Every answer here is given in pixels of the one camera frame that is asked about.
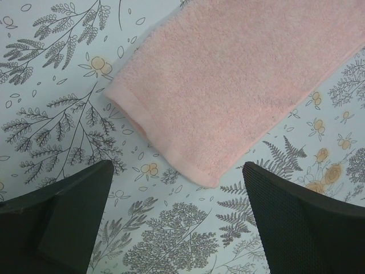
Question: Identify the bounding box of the pink towel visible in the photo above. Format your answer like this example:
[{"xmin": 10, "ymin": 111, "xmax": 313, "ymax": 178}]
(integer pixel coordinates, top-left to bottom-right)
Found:
[{"xmin": 106, "ymin": 1, "xmax": 364, "ymax": 188}]

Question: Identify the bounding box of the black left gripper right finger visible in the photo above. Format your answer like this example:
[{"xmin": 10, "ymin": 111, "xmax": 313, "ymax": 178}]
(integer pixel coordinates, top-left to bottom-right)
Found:
[{"xmin": 242, "ymin": 162, "xmax": 364, "ymax": 273}]

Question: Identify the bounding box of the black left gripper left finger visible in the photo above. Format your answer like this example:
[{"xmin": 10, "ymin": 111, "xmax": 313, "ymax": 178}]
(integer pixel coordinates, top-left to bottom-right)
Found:
[{"xmin": 1, "ymin": 160, "xmax": 113, "ymax": 273}]

